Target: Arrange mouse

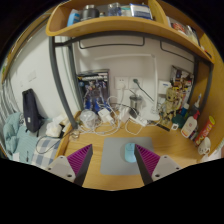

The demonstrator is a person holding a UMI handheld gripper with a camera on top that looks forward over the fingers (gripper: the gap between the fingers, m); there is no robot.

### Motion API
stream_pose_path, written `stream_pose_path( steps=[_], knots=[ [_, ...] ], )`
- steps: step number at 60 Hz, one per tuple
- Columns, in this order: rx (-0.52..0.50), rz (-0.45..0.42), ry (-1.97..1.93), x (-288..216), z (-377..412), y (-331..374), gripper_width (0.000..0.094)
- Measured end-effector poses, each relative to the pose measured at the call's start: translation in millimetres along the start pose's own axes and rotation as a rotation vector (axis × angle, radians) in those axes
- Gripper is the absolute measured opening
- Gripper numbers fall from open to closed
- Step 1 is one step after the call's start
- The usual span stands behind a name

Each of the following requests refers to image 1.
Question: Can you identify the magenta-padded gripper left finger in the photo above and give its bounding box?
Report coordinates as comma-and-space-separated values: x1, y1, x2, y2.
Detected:
44, 143, 94, 187

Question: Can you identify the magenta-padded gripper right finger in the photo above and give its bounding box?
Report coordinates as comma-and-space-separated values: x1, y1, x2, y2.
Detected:
134, 143, 183, 185

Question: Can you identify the light blue computer mouse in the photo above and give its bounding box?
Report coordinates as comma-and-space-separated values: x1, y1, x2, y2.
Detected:
124, 142, 138, 164

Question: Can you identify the grey mouse pad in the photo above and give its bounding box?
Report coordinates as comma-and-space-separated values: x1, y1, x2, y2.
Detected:
99, 136, 156, 177

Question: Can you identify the flat black strip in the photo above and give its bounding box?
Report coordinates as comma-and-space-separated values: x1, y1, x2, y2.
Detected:
156, 123, 171, 132

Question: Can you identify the white crumpled cloth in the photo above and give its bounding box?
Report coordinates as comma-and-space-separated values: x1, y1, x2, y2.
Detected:
45, 114, 69, 138

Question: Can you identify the white printed mug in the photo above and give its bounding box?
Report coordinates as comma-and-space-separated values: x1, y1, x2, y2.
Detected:
197, 136, 212, 156

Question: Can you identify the bed with teal bedding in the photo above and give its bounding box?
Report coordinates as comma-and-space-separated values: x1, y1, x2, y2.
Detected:
1, 111, 73, 169

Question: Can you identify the white pump bottle red cap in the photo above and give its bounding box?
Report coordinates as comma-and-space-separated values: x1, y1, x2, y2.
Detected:
180, 110, 201, 139

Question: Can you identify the white flat device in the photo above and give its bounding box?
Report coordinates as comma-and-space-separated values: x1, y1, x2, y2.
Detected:
139, 109, 161, 122

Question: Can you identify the red chips can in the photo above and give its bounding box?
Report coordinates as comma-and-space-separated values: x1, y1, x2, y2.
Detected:
194, 115, 216, 147

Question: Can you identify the white power strip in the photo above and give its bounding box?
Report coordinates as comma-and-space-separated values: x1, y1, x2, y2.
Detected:
124, 113, 148, 127

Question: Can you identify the clear plastic cup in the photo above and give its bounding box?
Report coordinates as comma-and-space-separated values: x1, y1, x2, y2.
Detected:
79, 109, 98, 129

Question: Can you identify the brown tree figurine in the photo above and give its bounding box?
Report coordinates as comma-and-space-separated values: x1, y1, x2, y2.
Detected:
161, 87, 181, 121

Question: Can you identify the black backpack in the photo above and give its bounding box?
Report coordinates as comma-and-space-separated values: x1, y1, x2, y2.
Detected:
21, 88, 44, 133

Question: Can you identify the large white adapter block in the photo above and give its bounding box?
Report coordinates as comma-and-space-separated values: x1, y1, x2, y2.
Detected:
118, 106, 131, 123

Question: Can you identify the small white charger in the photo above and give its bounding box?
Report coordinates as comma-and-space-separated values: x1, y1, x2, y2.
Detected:
98, 107, 114, 124

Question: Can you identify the steel cup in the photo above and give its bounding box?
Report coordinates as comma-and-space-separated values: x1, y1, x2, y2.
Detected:
129, 94, 143, 109

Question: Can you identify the robot model kit box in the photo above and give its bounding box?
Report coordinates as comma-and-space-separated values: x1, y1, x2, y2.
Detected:
76, 68, 111, 113

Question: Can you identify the colourful poster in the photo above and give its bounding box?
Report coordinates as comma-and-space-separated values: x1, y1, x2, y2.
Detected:
169, 65, 194, 101

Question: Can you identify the wooden shelf unit with items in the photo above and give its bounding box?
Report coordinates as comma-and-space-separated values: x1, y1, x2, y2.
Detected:
45, 0, 216, 64

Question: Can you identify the black plug with cable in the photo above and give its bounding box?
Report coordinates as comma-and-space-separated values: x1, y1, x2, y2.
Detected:
132, 78, 156, 103

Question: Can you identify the long wooden wall shelf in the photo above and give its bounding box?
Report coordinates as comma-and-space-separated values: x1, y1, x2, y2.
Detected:
1, 13, 51, 78

